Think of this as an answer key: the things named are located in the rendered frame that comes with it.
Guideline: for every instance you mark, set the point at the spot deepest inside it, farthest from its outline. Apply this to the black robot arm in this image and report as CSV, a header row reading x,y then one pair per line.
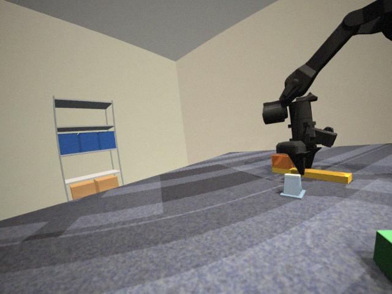
x,y
373,18

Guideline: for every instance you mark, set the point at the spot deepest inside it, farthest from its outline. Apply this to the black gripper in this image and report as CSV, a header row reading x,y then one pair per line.
x,y
301,153

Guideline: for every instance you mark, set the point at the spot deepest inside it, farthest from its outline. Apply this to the green block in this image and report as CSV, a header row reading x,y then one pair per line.
x,y
383,251

